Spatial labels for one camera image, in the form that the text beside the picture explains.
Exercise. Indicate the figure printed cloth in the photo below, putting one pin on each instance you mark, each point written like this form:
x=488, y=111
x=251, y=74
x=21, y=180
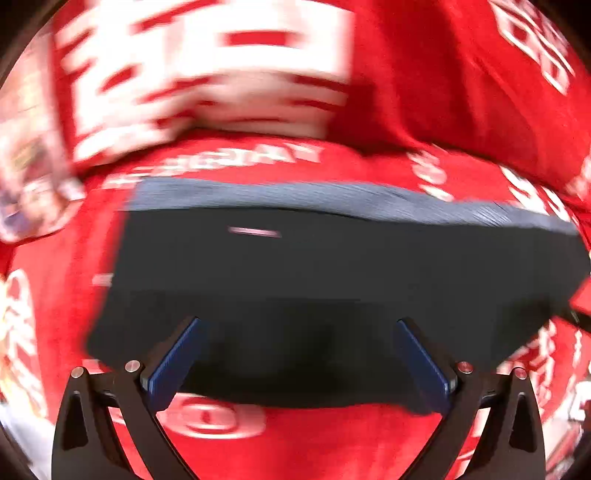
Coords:
x=27, y=175

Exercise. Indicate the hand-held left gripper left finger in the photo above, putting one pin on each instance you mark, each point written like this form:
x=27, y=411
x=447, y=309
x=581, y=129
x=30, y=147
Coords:
x=178, y=357

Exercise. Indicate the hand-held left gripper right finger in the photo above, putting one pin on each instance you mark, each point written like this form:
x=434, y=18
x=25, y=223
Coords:
x=422, y=364

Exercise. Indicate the red and white quilt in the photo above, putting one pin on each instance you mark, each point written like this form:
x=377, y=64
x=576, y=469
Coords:
x=415, y=69

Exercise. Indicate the red printed blanket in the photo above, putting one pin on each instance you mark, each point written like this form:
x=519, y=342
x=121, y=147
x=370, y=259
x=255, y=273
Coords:
x=60, y=300

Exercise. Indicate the black pants with patterned waistband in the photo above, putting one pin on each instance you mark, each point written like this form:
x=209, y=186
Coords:
x=323, y=277

